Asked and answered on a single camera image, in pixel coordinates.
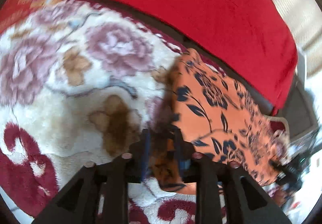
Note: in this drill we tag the floral plush blanket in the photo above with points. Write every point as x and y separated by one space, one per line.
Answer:
75 79

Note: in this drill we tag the orange floral cloth garment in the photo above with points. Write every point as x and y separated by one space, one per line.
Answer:
218 116

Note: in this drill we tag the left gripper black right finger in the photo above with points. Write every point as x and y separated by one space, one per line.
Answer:
245 200

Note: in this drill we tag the right hand holding gripper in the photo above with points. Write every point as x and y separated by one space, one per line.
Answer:
283 196

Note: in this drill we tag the beige dotted curtain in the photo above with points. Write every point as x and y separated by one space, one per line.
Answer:
303 18

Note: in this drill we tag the red blanket on sofa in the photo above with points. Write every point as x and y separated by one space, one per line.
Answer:
249 36

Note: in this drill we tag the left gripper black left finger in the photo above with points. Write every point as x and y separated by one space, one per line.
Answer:
99 193

